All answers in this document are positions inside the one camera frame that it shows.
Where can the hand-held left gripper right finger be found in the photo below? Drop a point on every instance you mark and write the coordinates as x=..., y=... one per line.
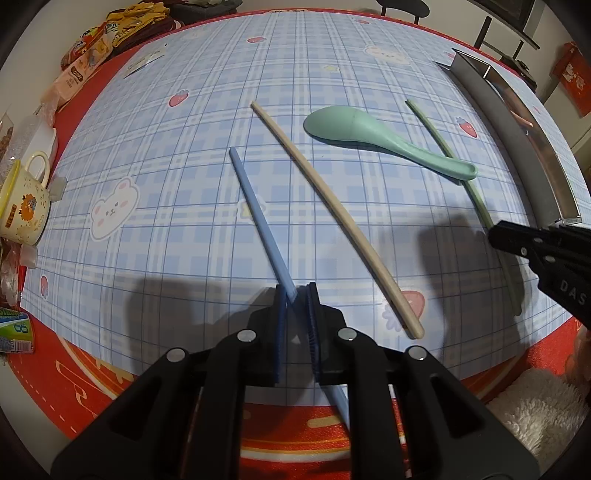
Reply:
x=314, y=333

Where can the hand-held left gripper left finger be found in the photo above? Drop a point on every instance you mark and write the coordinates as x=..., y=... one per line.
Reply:
x=279, y=333

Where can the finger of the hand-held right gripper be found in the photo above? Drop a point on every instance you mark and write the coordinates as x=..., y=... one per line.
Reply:
x=554, y=267

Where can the blue chopstick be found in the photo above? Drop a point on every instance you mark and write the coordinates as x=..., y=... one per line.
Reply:
x=258, y=212

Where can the metal tray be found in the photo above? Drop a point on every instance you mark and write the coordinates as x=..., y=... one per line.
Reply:
x=508, y=129

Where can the green chopstick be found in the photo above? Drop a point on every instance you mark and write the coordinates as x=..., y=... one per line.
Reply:
x=438, y=138

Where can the person's right forearm white sleeve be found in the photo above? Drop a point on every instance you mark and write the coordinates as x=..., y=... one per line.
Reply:
x=540, y=415

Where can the person's right hand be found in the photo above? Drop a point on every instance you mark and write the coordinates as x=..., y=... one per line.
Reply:
x=581, y=355

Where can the blue plaid table mat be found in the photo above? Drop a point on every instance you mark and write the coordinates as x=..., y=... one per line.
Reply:
x=184, y=230

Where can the beige chopstick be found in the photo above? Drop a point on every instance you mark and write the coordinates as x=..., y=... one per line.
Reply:
x=323, y=184

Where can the red printed box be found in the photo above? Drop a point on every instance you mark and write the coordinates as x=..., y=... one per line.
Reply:
x=575, y=78

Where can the green plastic spoon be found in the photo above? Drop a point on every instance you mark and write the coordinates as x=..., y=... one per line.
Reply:
x=339, y=124

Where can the red patterned tablecloth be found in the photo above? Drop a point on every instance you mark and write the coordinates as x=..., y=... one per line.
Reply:
x=55, y=383

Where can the black metal stand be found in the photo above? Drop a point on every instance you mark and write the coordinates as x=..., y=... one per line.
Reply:
x=505, y=27

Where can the green drink carton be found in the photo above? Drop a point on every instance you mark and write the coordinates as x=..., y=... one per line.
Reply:
x=16, y=330

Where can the small clear plastic wrapper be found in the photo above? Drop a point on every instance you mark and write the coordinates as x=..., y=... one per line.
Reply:
x=58, y=188

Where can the crumpled clear plastic bag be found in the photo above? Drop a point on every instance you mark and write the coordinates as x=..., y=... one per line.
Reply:
x=14, y=274

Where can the yellow printed mug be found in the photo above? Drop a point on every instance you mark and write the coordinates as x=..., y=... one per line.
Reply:
x=25, y=207

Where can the white paper tag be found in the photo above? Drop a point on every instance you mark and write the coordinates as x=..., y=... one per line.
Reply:
x=144, y=63

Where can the black chair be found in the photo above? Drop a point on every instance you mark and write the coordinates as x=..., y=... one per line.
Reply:
x=401, y=7

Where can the peach snack packet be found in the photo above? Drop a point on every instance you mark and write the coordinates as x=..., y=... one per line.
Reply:
x=76, y=74

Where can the yellow snack packets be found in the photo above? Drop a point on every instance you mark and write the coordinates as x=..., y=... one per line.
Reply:
x=136, y=21

